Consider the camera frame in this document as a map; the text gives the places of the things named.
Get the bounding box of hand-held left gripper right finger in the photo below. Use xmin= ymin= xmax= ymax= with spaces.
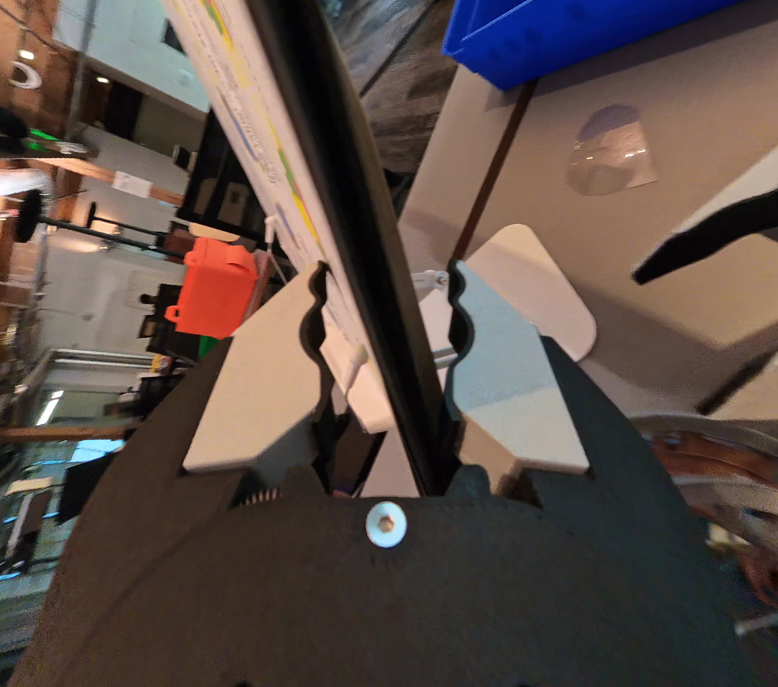
xmin=442 ymin=258 xmax=592 ymax=496

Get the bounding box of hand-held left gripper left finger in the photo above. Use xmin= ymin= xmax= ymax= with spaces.
xmin=181 ymin=260 xmax=340 ymax=495

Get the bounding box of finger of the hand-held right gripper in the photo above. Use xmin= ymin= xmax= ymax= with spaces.
xmin=696 ymin=348 xmax=778 ymax=422
xmin=631 ymin=145 xmax=778 ymax=287

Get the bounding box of marble maze ball toy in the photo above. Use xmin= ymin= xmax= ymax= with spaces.
xmin=629 ymin=410 xmax=778 ymax=609

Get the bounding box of instruction sheet board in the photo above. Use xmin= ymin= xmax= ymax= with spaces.
xmin=118 ymin=0 xmax=464 ymax=497

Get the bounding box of orange red object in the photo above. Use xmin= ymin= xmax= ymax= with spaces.
xmin=164 ymin=236 xmax=260 ymax=339

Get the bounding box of small clear plastic shell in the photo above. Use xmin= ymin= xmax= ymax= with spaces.
xmin=564 ymin=102 xmax=661 ymax=198

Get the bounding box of blue storage bin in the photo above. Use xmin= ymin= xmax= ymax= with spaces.
xmin=440 ymin=0 xmax=778 ymax=92

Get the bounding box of black disc stand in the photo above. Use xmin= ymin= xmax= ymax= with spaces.
xmin=12 ymin=189 xmax=184 ymax=264

